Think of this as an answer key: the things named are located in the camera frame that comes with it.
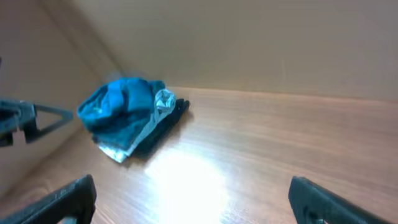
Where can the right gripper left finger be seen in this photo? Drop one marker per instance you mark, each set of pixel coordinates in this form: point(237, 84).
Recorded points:
point(74, 203)

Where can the grey folded garment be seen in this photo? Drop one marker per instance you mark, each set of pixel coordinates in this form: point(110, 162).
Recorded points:
point(122, 147)

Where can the black folded garment in pile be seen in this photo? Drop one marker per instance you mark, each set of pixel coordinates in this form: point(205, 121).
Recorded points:
point(149, 145)

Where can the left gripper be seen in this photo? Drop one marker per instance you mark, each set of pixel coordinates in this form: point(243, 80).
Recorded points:
point(35, 121)

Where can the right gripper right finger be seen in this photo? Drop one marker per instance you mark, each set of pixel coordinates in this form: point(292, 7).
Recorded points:
point(311, 203)

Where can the blue crumpled garment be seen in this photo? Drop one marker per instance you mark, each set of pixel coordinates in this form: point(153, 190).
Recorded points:
point(117, 105)

